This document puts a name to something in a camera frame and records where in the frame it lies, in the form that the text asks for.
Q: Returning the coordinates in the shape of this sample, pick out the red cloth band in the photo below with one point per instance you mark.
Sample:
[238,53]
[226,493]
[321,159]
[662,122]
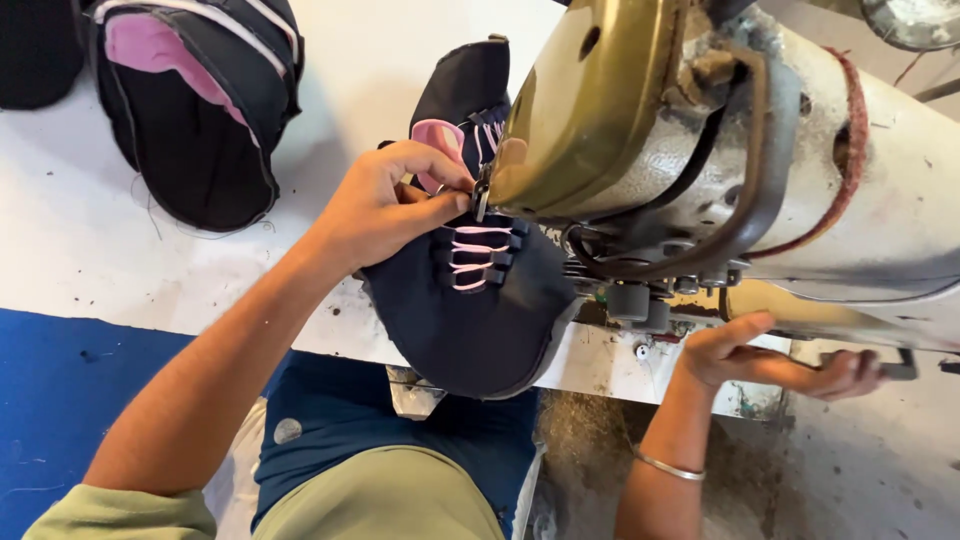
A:
[853,142]

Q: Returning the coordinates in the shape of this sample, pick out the white seat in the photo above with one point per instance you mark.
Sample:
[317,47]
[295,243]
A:
[236,480]

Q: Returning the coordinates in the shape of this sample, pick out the black fabric pile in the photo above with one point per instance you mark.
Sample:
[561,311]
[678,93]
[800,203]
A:
[37,52]

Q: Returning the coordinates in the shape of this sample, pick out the grey metal handwheel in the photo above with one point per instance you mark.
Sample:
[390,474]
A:
[915,22]

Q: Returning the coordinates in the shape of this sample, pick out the black metal machine lever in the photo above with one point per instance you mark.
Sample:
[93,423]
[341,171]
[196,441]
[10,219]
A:
[904,369]

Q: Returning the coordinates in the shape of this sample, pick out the navy shoe pink laces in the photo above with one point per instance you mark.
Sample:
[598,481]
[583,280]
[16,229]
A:
[465,337]

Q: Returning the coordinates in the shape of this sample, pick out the person's left hand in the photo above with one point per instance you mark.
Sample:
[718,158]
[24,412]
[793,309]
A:
[375,210]

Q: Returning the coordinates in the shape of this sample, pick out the person's right hand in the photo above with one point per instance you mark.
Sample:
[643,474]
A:
[739,364]

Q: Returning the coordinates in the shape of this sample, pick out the grey industrial sewing machine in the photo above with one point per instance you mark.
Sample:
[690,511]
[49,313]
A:
[885,187]

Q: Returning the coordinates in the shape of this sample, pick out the person's blue trousers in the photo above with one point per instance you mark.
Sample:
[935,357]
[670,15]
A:
[352,409]

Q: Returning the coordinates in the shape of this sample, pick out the person's green shirt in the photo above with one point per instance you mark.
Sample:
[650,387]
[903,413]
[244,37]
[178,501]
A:
[375,499]

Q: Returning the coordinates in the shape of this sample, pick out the stack of navy shoe uppers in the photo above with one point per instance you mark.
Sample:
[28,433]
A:
[195,142]

